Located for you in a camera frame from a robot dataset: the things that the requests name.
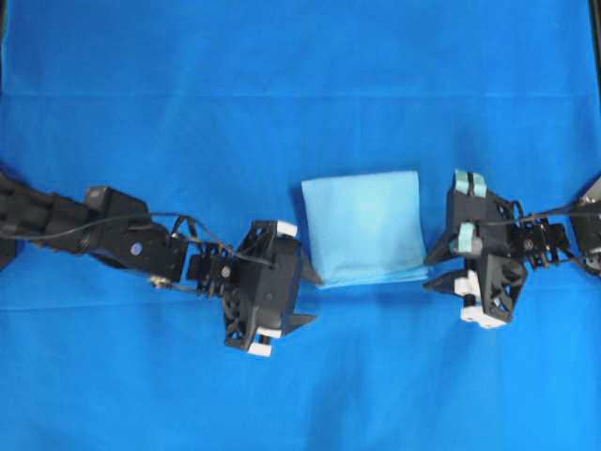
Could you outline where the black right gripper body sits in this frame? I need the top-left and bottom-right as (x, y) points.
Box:
(445, 170), (528, 329)

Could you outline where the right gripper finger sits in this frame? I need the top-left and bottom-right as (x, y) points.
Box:
(424, 225), (470, 264)
(424, 269), (475, 297)

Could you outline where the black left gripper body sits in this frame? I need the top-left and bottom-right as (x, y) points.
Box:
(223, 221), (301, 355)

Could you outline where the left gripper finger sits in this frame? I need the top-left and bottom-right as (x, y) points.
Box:
(300, 253), (323, 286)
(284, 314), (317, 335)

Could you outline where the light blue towel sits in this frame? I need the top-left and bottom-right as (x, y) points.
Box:
(301, 170), (429, 288)

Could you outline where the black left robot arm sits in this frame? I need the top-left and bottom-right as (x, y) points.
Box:
(1, 173), (323, 357)

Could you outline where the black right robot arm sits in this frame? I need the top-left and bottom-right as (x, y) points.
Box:
(424, 170), (600, 329)

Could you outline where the blue table cloth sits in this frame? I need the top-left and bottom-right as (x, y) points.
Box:
(1, 1), (600, 450)

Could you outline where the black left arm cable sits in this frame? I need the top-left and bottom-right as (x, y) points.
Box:
(0, 211), (278, 270)

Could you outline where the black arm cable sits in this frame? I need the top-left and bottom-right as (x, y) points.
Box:
(0, 211), (278, 270)
(478, 204), (601, 229)

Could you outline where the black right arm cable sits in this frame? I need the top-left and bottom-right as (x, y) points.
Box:
(478, 204), (601, 229)

